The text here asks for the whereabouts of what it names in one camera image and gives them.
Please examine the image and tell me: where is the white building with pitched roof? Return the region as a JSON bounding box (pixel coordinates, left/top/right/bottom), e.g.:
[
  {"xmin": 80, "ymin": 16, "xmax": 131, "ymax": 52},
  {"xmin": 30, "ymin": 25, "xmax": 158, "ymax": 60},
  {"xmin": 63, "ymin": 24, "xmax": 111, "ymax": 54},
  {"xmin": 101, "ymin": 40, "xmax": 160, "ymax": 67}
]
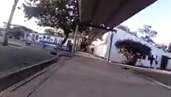
[{"xmin": 90, "ymin": 23, "xmax": 171, "ymax": 74}]

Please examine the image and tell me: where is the long white building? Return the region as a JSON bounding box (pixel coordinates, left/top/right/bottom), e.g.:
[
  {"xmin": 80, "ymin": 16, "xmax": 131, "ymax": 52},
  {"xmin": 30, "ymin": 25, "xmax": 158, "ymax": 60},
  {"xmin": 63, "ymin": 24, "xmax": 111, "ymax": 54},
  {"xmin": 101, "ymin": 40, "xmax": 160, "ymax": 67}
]
[{"xmin": 22, "ymin": 29, "xmax": 76, "ymax": 53}]

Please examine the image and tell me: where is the brown concrete path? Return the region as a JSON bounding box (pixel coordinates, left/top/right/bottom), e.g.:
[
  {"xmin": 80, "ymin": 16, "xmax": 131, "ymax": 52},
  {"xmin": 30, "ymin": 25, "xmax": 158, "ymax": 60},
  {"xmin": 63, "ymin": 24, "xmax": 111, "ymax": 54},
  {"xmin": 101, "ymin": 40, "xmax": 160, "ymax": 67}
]
[{"xmin": 0, "ymin": 41, "xmax": 171, "ymax": 97}]

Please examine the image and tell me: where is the dark rounded bush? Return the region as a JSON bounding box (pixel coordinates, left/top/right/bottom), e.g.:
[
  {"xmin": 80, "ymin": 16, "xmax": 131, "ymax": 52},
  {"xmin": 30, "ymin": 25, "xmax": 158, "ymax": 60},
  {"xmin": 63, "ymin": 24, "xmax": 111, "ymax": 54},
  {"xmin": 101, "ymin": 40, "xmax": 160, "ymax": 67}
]
[{"xmin": 110, "ymin": 37, "xmax": 154, "ymax": 70}]

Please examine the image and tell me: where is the walkway canopy with posts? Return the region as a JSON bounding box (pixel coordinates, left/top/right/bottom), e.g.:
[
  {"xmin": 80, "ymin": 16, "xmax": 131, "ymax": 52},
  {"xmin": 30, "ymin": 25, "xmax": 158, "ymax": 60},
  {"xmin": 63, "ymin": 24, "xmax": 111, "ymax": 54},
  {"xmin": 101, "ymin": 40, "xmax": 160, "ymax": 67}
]
[{"xmin": 61, "ymin": 0, "xmax": 163, "ymax": 70}]

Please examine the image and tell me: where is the large leafy tree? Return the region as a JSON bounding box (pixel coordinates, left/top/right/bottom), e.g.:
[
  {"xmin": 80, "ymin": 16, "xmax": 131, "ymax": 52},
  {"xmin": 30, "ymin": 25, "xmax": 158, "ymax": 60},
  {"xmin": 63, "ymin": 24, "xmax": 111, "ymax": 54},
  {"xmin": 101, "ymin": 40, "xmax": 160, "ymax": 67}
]
[{"xmin": 16, "ymin": 0, "xmax": 114, "ymax": 56}]

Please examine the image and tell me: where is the person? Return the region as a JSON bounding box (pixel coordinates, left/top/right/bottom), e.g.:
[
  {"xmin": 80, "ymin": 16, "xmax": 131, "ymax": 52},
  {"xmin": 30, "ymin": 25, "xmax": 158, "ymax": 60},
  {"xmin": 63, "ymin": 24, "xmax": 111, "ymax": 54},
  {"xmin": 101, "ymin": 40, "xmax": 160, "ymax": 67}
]
[{"xmin": 146, "ymin": 54, "xmax": 157, "ymax": 70}]

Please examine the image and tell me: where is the concrete kerb with gutter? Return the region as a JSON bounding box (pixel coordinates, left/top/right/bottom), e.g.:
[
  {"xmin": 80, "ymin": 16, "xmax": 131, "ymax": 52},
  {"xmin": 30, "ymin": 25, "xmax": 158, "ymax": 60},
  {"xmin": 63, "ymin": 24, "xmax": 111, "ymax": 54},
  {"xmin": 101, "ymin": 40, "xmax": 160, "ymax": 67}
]
[{"xmin": 0, "ymin": 44, "xmax": 64, "ymax": 97}]

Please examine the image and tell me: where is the leaning bare trunk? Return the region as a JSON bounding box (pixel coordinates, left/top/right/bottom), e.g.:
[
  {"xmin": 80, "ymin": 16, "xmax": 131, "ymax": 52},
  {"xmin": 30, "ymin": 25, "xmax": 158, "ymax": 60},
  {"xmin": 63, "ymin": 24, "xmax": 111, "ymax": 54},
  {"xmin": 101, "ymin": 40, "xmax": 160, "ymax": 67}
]
[{"xmin": 1, "ymin": 0, "xmax": 29, "ymax": 49}]

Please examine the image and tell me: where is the grass patch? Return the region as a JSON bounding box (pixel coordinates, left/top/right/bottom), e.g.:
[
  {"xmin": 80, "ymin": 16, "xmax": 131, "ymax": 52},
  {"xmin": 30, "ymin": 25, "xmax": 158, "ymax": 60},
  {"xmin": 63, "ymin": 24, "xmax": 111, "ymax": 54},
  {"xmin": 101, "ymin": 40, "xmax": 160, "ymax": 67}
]
[{"xmin": 119, "ymin": 64, "xmax": 171, "ymax": 92}]

